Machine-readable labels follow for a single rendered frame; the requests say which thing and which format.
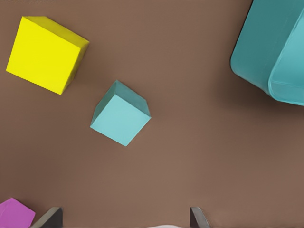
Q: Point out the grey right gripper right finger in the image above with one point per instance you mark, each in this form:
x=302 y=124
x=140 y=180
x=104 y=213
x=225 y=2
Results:
x=198 y=218

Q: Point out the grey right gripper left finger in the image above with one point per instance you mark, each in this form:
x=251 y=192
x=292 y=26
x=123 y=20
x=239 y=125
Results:
x=51 y=218

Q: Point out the small magenta cube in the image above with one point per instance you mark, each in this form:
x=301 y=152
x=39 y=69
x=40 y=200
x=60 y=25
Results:
x=14 y=213

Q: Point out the small light blue cube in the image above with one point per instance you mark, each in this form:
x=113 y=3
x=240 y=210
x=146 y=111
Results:
x=118 y=118

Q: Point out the large yellow cube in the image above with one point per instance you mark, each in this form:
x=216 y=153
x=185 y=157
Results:
x=42 y=54

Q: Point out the large teal blue cube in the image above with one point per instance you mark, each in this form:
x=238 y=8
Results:
x=268 y=47

